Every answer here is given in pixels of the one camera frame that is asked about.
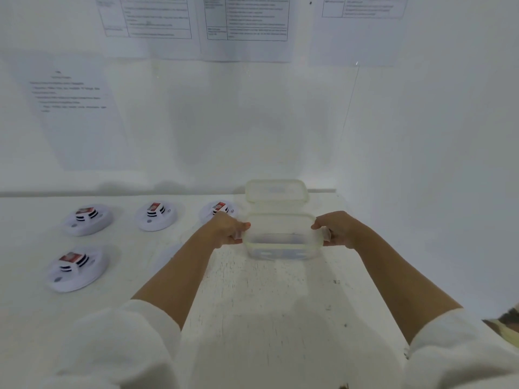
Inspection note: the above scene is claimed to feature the person's right hand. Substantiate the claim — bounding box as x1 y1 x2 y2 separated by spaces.
311 210 360 249

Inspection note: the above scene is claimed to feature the person's left hand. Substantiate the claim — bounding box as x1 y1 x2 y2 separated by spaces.
207 212 251 250

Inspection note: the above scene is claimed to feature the clear plastic container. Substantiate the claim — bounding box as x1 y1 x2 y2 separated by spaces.
242 212 331 262

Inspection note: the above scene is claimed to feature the person's left forearm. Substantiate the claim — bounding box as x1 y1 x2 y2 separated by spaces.
130 224 223 333

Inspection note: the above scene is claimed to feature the person's right forearm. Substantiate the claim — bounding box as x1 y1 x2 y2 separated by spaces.
348 222 464 346

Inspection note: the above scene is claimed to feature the clear plastic container lid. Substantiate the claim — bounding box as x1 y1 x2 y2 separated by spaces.
245 179 310 216

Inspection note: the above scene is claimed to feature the white left sleeve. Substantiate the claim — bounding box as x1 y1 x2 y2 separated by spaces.
38 299 182 389

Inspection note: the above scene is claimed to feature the white sleeve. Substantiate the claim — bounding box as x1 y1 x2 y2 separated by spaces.
405 307 519 389
38 299 182 389

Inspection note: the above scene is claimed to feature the white right sleeve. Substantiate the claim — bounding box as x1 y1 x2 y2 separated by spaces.
405 307 519 389

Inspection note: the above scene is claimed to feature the white table paper sheet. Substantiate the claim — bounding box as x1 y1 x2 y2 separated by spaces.
200 0 293 63
95 0 200 59
309 0 409 68

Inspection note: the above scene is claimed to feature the white text paper sheet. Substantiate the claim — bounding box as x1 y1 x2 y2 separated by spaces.
7 52 127 171

